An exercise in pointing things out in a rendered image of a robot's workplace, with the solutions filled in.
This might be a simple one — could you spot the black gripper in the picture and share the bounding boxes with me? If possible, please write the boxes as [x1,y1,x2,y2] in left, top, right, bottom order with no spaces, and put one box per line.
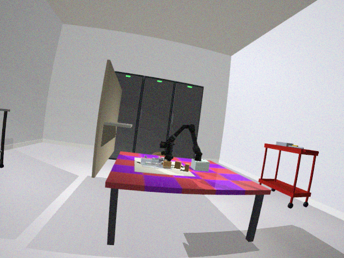
[165,149,174,161]

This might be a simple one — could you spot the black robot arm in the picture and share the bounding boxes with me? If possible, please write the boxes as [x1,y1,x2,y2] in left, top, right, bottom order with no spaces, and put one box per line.
[160,124,202,161]

